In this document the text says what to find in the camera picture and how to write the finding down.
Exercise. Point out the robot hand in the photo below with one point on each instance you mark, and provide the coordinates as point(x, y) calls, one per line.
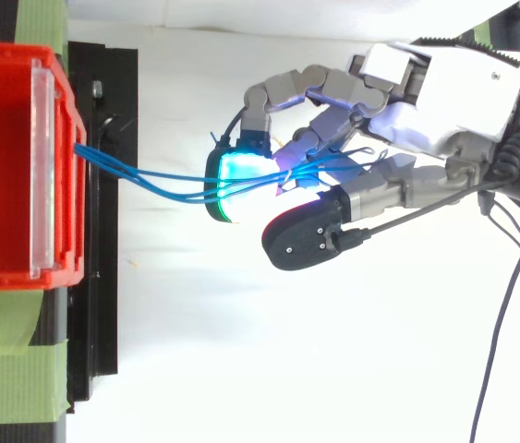
point(453, 101)

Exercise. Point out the black stand with green tape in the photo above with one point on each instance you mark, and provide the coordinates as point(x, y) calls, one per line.
point(102, 277)

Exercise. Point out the black background frame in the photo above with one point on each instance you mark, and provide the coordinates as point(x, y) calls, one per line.
point(504, 27)

